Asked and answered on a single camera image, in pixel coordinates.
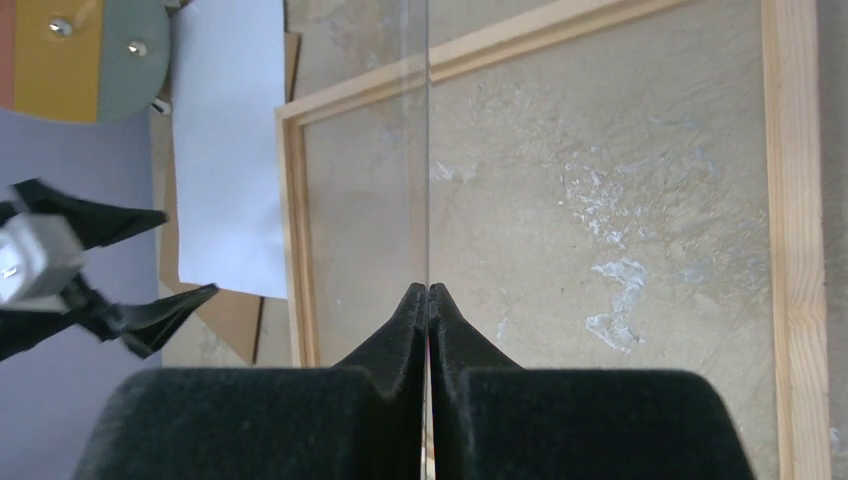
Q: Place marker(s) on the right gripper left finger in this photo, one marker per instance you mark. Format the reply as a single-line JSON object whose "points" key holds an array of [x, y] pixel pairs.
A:
{"points": [[278, 411]]}

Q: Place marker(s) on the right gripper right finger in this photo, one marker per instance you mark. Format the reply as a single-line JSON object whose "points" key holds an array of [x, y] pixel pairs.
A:
{"points": [[494, 419]]}

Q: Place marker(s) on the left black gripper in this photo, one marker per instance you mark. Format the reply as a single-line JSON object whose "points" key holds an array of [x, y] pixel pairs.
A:
{"points": [[143, 329]]}

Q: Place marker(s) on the glossy printed photo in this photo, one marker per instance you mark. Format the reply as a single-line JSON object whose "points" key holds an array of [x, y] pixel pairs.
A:
{"points": [[227, 79]]}

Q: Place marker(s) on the wooden picture frame with glass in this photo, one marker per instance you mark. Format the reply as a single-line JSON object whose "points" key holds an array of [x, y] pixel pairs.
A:
{"points": [[793, 154]]}

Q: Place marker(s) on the clear glass pane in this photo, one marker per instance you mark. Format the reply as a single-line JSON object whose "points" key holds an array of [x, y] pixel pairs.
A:
{"points": [[353, 146]]}

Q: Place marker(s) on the brown cardboard backing board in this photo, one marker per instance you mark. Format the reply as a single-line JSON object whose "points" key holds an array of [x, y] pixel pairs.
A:
{"points": [[233, 316]]}

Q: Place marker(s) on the white cylindrical drum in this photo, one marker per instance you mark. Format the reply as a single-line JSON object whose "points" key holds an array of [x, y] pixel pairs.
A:
{"points": [[85, 62]]}

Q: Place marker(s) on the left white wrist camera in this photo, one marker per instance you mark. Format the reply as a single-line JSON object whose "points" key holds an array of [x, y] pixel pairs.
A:
{"points": [[40, 256]]}

